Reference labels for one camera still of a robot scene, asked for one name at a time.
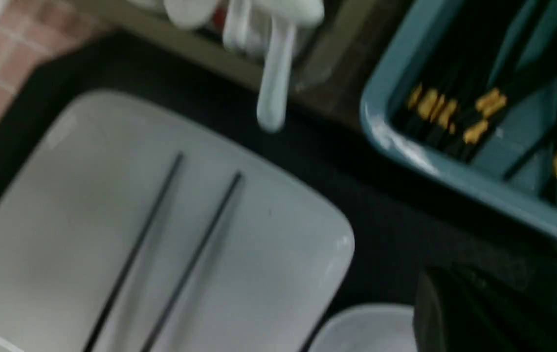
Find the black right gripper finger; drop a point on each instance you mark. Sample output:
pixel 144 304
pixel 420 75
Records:
pixel 465 309

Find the small white bowl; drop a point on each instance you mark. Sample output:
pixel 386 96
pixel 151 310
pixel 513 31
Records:
pixel 382 327

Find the pink checkered tablecloth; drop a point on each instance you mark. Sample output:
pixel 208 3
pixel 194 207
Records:
pixel 33 31

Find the black plastic serving tray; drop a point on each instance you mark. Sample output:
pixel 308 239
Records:
pixel 402 223

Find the olive green plastic bin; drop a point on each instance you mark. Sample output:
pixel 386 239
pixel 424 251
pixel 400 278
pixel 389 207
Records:
pixel 328 76

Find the white square plate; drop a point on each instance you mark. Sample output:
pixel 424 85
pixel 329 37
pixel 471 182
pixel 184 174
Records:
pixel 73 212

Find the white spoon overhanging bin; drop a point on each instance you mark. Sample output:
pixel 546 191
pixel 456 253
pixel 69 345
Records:
pixel 273 95

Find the blue plastic bin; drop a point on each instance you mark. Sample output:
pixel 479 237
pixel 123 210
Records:
pixel 480 180

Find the black chopsticks pile in bin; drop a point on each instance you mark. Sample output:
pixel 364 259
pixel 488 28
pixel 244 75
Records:
pixel 470 83

